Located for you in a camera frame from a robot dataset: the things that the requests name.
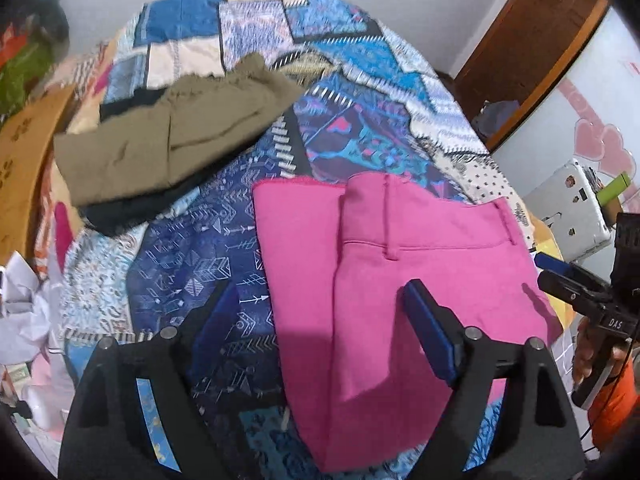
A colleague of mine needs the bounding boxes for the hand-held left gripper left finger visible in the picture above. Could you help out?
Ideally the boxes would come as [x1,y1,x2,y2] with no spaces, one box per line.
[57,279,242,480]

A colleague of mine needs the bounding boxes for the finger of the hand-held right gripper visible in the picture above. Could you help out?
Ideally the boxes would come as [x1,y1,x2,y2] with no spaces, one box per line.
[534,251,610,292]
[537,269,610,320]

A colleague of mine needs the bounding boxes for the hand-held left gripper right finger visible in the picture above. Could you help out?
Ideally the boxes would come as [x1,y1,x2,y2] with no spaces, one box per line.
[403,278,587,480]

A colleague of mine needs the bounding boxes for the pink pants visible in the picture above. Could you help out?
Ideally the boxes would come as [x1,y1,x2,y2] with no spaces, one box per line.
[251,172,564,474]

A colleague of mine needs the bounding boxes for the olive green pants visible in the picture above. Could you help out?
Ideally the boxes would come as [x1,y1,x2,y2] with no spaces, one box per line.
[52,52,307,207]

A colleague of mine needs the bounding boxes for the person's right hand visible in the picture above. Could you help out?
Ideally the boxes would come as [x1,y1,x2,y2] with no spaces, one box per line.
[571,317,636,389]

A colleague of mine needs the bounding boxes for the yellow bed sheet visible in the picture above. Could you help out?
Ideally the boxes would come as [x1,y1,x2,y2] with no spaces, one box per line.
[522,212,576,333]

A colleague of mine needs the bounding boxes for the white box with green bottle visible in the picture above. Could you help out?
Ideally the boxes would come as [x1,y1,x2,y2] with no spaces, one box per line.
[525,159,614,262]

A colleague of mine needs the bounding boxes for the green bottle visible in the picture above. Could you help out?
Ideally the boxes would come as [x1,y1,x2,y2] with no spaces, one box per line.
[597,172,632,206]

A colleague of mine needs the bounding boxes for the blue patchwork bedspread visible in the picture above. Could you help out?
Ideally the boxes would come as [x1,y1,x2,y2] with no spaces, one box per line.
[60,0,566,480]

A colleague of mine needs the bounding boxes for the black garment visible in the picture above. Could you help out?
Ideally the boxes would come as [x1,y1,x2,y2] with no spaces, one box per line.
[82,180,202,237]

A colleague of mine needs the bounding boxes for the grey cloth bundle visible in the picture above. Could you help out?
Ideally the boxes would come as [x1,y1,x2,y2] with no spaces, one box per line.
[472,100,522,137]

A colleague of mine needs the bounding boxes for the striped floral bed sheet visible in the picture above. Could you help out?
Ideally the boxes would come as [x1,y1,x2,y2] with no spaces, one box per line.
[34,45,122,283]

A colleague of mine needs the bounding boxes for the white heart-print wardrobe door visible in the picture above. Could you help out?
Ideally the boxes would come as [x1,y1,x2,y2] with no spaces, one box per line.
[492,5,640,221]

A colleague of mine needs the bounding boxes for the brown wooden door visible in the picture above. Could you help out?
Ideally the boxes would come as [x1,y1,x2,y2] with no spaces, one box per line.
[452,0,608,126]

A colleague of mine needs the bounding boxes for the wooden lap desk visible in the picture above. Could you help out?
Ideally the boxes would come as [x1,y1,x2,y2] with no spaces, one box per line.
[0,82,77,262]

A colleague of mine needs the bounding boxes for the green fabric bag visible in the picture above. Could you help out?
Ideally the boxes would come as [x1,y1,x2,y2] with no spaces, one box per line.
[0,40,57,117]

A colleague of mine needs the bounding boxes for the grey neck pillow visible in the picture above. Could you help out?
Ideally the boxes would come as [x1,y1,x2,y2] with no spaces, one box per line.
[30,0,71,56]

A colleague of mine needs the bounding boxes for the orange box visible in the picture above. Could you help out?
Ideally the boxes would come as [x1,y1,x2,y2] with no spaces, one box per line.
[0,25,27,64]

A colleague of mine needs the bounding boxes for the wooden wardrobe frame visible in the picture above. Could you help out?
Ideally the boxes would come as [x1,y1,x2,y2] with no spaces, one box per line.
[484,2,612,154]

